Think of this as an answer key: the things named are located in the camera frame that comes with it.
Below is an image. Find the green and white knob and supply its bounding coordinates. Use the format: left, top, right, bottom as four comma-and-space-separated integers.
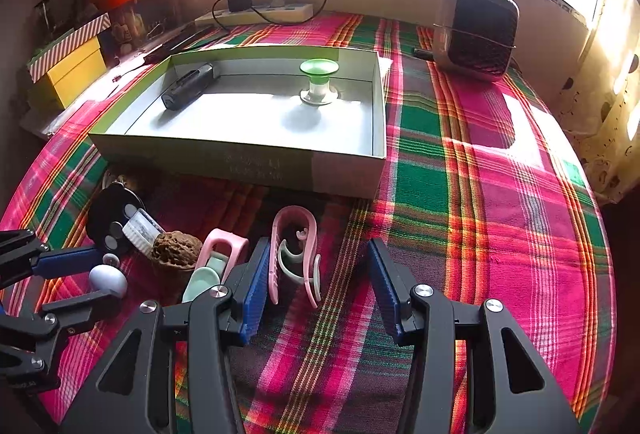
298, 58, 340, 106

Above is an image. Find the glass jar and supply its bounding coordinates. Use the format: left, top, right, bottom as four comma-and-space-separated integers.
32, 0, 56, 40

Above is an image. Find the cream power strip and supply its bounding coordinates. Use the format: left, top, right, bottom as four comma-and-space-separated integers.
194, 3, 315, 28

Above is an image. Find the black handheld device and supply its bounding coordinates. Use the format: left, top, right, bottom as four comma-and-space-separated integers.
161, 63, 221, 111

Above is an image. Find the cream patterned curtain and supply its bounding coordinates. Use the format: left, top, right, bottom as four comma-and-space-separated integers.
560, 0, 640, 205

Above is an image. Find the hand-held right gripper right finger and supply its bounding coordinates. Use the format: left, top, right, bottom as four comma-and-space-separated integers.
367, 238, 583, 434

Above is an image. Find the pink and mint clip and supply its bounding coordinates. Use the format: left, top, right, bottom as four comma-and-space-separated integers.
181, 228, 250, 305

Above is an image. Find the white ribbed round jar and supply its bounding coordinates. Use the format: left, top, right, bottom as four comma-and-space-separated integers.
122, 209, 166, 252

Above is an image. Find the clear glass display case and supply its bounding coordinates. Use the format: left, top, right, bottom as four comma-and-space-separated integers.
107, 0, 181, 50

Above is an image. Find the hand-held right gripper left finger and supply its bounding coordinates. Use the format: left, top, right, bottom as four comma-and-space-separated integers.
60, 237, 273, 434

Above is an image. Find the beige space heater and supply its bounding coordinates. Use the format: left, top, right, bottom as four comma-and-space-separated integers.
412, 0, 521, 82

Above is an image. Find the black disc with white dots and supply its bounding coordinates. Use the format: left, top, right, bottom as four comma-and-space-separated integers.
86, 184, 147, 260

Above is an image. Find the striped gift box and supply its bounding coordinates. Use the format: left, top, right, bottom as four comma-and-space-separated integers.
27, 12, 112, 82

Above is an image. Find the green and white cardboard box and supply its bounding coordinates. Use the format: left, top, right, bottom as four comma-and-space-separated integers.
87, 45, 388, 200

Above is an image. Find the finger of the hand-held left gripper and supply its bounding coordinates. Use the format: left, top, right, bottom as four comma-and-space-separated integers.
0, 229, 108, 290
0, 289, 123, 395

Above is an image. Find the plaid blanket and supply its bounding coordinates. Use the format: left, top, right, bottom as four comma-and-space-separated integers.
0, 12, 618, 434

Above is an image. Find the black flat case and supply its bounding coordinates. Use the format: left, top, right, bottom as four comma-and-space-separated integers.
142, 25, 216, 65

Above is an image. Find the pink cable winder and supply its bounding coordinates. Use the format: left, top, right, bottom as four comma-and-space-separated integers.
269, 205, 323, 310

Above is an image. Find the white egg-shaped object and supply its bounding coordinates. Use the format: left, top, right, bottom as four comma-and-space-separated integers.
89, 264, 128, 299

